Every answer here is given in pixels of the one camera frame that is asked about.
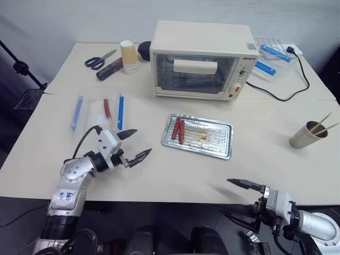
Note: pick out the metal cup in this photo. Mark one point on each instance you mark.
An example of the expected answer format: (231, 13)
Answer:
(305, 138)

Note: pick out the beige chopstick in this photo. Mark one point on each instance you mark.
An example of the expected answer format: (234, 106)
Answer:
(329, 128)
(322, 120)

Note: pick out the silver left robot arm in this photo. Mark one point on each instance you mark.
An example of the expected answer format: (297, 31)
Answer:
(70, 172)

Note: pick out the black round object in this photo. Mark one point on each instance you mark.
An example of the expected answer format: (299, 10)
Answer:
(144, 50)

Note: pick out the black tripod stand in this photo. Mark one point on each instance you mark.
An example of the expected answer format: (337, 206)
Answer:
(20, 66)

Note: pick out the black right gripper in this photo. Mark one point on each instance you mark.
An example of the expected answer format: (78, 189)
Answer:
(265, 216)

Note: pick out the stack of paper cups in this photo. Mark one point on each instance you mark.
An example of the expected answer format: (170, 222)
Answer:
(129, 57)

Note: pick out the dark rounded shape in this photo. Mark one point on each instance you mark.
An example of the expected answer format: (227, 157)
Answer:
(87, 241)

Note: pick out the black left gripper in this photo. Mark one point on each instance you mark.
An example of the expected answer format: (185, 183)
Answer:
(118, 157)

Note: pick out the cream toaster oven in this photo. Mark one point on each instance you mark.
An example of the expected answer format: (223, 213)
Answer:
(202, 42)

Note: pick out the clear plastic box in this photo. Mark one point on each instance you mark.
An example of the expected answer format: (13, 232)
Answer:
(285, 66)

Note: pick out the red toothbrush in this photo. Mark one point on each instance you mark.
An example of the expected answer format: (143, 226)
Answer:
(107, 109)

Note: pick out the red sausage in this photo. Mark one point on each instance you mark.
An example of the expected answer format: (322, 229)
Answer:
(176, 128)
(181, 132)

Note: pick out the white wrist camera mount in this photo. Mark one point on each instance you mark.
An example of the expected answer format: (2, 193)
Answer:
(107, 140)
(284, 205)

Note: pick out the blue lid clip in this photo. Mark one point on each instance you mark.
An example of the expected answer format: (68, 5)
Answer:
(120, 111)
(76, 114)

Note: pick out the blue box clip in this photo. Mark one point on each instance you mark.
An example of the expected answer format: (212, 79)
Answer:
(275, 52)
(265, 68)

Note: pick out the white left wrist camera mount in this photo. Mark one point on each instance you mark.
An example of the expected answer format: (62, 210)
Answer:
(107, 140)

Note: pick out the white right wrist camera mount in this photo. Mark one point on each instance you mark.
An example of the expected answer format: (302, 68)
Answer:
(284, 205)

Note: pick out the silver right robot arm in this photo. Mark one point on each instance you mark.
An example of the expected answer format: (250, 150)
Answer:
(316, 223)

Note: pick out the silver baking tray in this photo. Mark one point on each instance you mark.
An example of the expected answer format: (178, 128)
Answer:
(212, 140)

